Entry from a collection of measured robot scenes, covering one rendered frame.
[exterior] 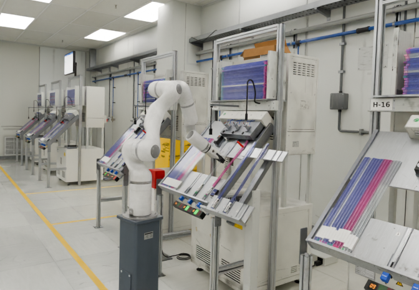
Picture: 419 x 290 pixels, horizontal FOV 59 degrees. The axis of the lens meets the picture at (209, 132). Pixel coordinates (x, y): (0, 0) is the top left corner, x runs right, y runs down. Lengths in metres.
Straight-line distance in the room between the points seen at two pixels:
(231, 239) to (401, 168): 1.32
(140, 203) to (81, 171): 4.86
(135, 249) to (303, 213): 1.37
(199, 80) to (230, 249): 1.90
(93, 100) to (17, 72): 4.23
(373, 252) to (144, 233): 1.12
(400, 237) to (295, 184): 2.88
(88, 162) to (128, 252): 4.85
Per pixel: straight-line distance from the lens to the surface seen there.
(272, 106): 2.56
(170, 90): 2.10
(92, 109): 6.85
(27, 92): 10.78
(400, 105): 2.03
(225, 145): 2.70
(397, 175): 1.86
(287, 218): 2.81
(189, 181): 2.66
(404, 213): 3.76
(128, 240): 2.11
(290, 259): 2.93
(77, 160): 6.83
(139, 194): 2.05
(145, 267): 2.15
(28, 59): 10.86
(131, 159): 2.08
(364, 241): 1.68
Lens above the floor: 1.26
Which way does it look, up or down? 3 degrees down
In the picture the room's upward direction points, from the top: 2 degrees clockwise
